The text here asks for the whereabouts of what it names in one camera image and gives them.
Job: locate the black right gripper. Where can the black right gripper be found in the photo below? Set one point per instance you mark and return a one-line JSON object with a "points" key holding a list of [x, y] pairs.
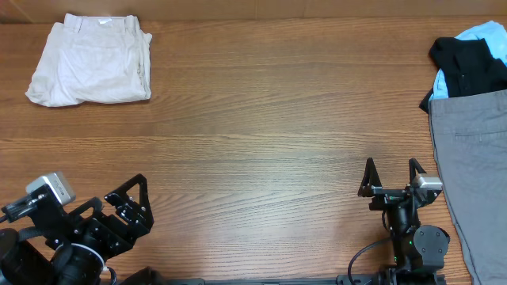
{"points": [[371, 186]]}

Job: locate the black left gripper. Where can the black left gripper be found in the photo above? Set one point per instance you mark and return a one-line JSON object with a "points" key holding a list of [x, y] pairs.
{"points": [[119, 240]]}

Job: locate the beige shorts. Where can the beige shorts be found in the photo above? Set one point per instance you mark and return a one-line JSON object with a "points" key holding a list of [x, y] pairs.
{"points": [[102, 60]]}

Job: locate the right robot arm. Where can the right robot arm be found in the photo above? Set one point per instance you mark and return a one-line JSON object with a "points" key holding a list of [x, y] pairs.
{"points": [[419, 250]]}

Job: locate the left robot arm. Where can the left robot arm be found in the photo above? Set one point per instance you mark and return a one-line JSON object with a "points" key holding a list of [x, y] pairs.
{"points": [[70, 247]]}

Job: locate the grey shorts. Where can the grey shorts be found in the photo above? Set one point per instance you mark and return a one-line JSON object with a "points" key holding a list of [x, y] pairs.
{"points": [[469, 141]]}

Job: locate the black garment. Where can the black garment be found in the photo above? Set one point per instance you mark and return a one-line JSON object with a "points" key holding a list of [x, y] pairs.
{"points": [[468, 66]]}

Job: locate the light blue garment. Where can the light blue garment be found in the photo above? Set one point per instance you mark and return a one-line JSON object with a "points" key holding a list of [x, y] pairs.
{"points": [[495, 36]]}

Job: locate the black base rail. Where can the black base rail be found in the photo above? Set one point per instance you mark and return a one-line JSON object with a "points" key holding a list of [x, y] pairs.
{"points": [[269, 281]]}

